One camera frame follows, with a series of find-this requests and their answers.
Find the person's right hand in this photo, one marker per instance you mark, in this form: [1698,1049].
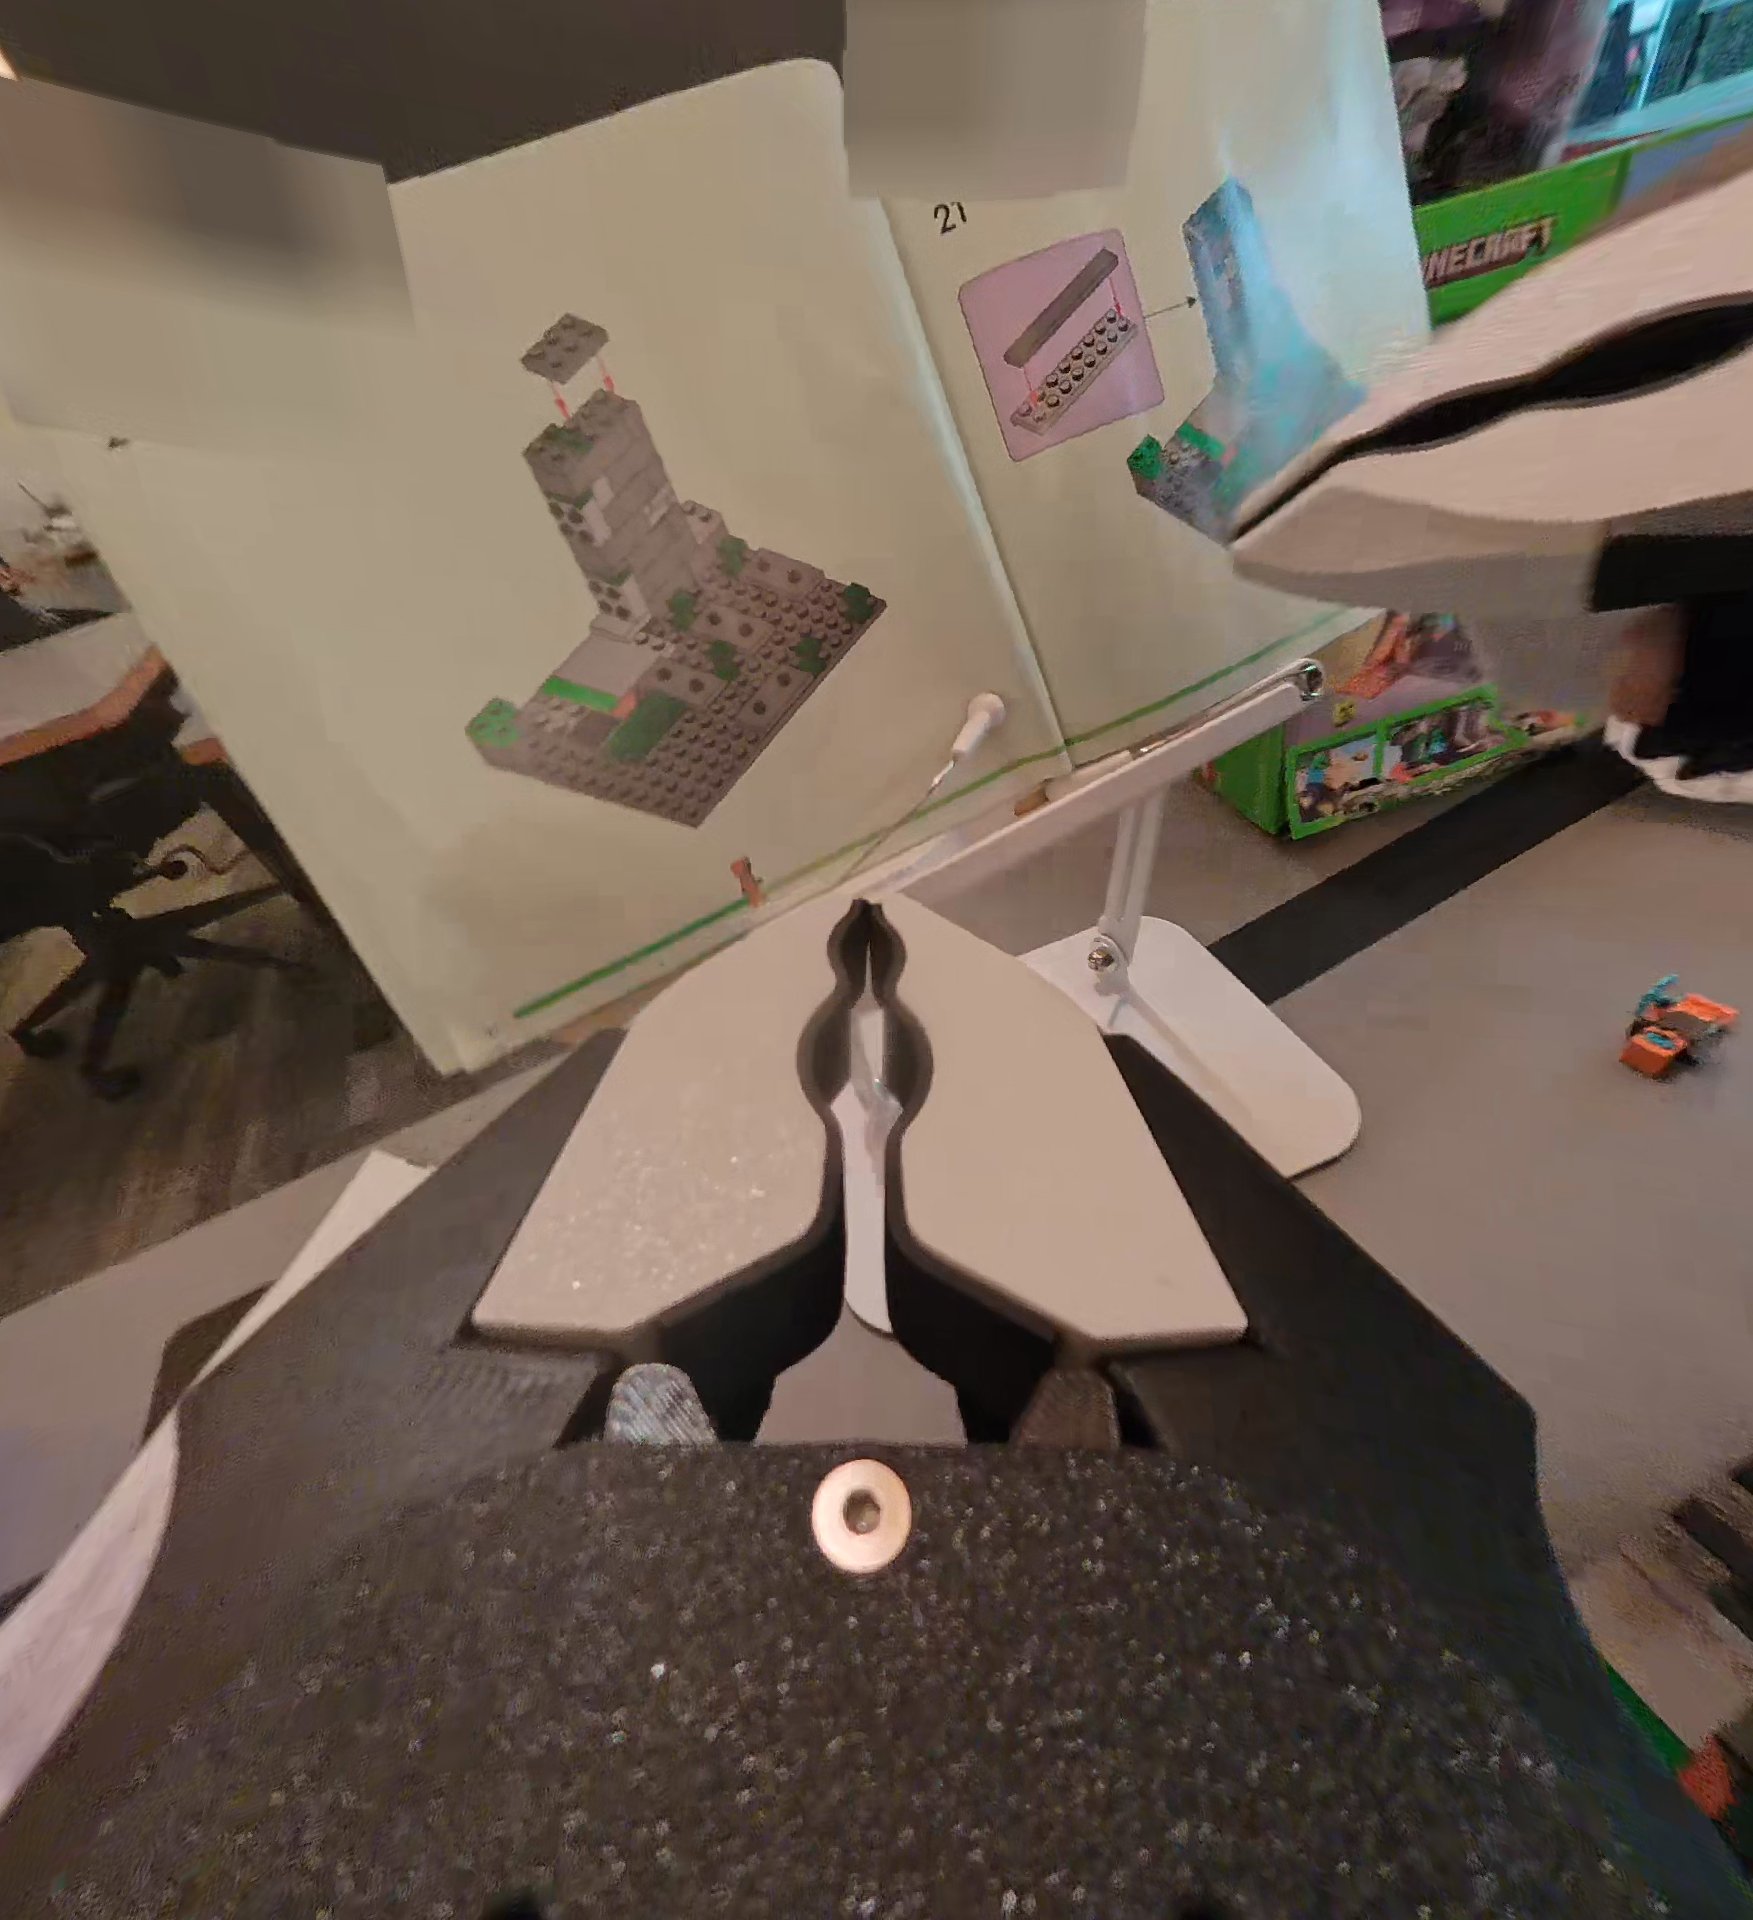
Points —
[1649,669]

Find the grey desk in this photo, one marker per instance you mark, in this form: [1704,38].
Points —
[1491,1231]

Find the white book stand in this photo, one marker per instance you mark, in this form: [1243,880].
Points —
[1207,1035]

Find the open building instruction booklet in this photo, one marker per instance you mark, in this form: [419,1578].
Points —
[756,375]

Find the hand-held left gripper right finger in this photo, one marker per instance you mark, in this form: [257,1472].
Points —
[1056,1185]

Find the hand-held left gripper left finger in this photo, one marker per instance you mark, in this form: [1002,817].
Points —
[637,1170]

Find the green picture-grid toy box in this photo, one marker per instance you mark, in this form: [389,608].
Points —
[1402,751]

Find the black office chair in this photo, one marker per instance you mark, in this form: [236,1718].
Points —
[51,841]

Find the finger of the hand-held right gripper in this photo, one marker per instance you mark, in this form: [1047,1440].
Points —
[1642,270]
[1491,481]

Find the dark purple toy box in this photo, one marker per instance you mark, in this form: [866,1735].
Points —
[1506,224]

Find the orange toy minifigure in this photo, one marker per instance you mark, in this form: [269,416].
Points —
[1663,1050]

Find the wood-edged office desk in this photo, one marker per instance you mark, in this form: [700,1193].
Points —
[7,705]

